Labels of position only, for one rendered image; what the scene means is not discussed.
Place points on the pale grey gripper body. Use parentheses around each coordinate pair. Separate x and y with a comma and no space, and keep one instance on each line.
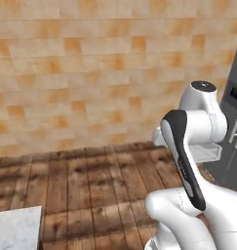
(206,152)

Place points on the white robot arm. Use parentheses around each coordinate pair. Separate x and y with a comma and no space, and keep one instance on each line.
(201,127)

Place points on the grey fridge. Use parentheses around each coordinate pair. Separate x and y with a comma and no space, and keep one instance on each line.
(232,162)

